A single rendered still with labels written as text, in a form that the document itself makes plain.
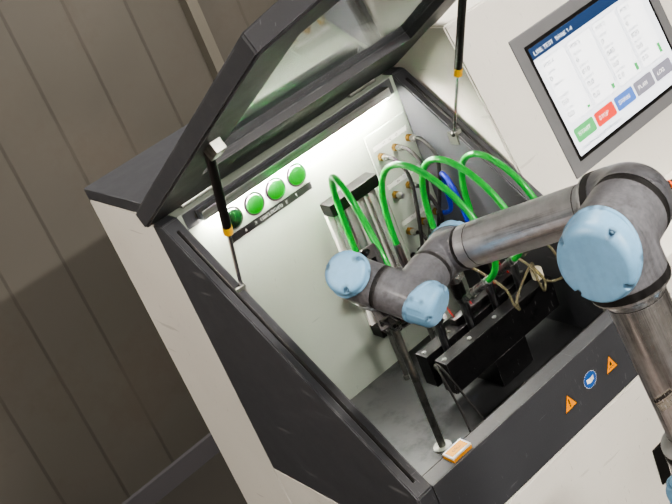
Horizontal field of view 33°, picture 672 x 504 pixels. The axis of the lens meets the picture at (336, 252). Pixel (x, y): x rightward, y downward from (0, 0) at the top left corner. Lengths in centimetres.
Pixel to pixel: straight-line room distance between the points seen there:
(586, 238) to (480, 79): 101
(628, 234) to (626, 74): 127
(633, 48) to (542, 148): 38
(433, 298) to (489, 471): 54
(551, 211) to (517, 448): 67
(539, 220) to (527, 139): 81
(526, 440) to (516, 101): 75
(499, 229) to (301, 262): 79
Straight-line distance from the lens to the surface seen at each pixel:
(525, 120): 254
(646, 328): 161
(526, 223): 176
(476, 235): 182
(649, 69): 281
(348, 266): 181
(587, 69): 268
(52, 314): 382
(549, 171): 257
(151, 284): 254
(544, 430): 230
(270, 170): 237
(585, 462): 242
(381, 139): 258
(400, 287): 180
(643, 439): 256
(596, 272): 154
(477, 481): 220
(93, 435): 400
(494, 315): 246
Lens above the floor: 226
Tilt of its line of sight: 26 degrees down
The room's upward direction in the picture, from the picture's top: 23 degrees counter-clockwise
